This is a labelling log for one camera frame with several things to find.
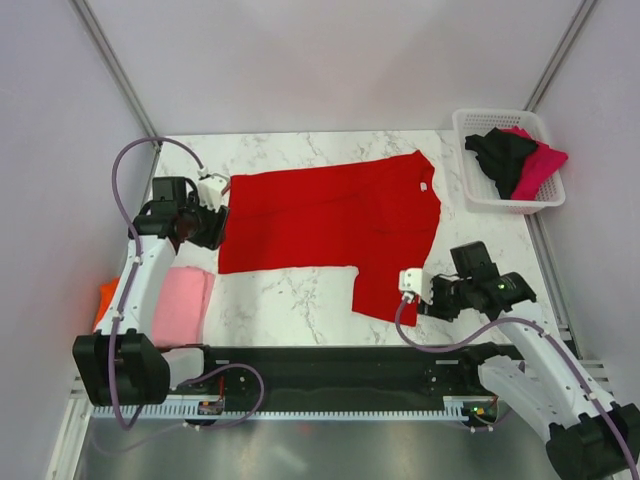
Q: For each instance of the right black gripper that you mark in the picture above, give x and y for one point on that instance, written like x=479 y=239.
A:
x=436 y=310

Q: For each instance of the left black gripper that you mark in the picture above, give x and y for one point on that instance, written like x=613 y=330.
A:
x=217 y=221

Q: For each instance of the red t shirt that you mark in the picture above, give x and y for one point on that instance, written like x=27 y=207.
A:
x=380 y=217

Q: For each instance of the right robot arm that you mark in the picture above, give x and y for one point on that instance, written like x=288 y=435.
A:
x=587 y=434

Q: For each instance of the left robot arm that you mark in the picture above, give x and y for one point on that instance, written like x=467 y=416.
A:
x=119 y=364

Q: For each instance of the folded pink t shirt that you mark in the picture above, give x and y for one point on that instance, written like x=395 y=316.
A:
x=182 y=304

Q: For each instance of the white plastic basket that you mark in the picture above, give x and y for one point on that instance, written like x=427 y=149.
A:
x=480 y=192

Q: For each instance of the folded orange t shirt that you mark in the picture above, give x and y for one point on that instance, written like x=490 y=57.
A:
x=106 y=291

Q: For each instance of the black t shirt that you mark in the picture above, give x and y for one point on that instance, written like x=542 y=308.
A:
x=501 y=156

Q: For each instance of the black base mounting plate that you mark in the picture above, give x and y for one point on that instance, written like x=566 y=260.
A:
x=380 y=377

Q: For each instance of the magenta t shirt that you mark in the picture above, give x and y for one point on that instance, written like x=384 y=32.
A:
x=538 y=168

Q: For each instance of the white slotted cable duct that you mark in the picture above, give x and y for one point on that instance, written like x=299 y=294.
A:
x=203 y=409

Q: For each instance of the aluminium front rail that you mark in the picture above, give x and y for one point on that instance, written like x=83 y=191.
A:
x=595 y=368

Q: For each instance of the left aluminium frame post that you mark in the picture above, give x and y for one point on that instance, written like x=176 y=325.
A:
x=109 y=57

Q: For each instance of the aluminium frame post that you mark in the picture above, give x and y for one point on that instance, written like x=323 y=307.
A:
x=109 y=57
x=561 y=53

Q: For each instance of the right aluminium frame post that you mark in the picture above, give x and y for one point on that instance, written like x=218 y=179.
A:
x=561 y=53

